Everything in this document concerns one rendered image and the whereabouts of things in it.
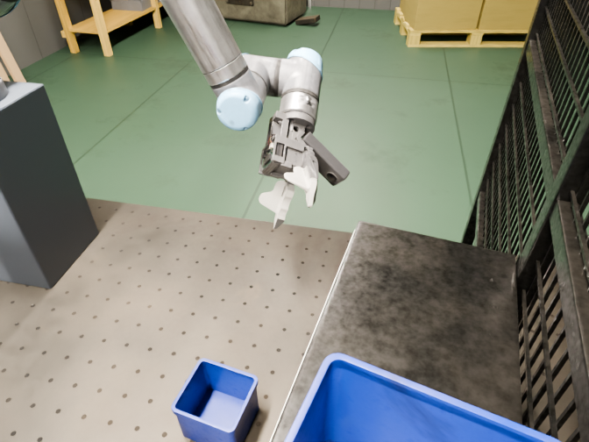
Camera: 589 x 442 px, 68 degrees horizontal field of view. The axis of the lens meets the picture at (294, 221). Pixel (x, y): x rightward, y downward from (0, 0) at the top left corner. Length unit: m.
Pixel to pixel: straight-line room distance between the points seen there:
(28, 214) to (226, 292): 0.44
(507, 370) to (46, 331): 0.86
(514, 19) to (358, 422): 5.04
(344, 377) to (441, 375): 0.17
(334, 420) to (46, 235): 0.82
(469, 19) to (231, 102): 4.48
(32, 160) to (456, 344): 0.85
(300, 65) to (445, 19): 4.19
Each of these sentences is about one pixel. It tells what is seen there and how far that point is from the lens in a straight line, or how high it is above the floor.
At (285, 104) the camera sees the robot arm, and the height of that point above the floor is 1.09.
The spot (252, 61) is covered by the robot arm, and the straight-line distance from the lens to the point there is 0.89.
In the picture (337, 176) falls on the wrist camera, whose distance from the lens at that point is 0.85.
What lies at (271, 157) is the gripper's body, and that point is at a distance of 0.78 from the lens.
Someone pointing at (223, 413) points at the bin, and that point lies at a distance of 0.84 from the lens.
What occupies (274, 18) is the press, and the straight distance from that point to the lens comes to 5.58.
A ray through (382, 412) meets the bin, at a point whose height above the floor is 1.11.
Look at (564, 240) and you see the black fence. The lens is 0.51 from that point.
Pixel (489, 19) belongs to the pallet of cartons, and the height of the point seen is 0.26.
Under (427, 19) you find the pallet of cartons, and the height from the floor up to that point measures 0.26.
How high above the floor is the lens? 1.44
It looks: 39 degrees down
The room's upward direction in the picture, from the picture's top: straight up
